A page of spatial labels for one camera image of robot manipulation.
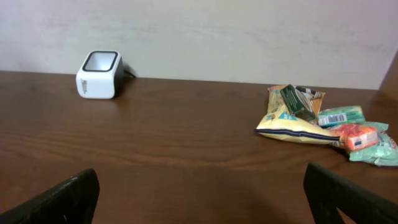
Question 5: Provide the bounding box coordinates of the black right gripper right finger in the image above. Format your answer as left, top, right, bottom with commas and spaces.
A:
303, 163, 397, 224

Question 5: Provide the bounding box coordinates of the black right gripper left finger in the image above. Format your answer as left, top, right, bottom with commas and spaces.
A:
1, 168, 100, 224

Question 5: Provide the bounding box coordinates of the orange tissue pack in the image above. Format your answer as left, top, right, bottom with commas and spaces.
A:
328, 124, 379, 151

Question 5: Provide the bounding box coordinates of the teal packet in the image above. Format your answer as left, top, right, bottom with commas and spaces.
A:
349, 121, 397, 167

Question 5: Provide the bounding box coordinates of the green tissue pack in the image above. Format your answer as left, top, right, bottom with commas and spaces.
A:
317, 106, 366, 128

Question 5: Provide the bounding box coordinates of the yellow snack bag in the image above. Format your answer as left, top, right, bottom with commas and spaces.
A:
254, 85, 340, 144

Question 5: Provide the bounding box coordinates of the black round-logo packet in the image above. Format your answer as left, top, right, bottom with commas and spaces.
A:
280, 85, 316, 121

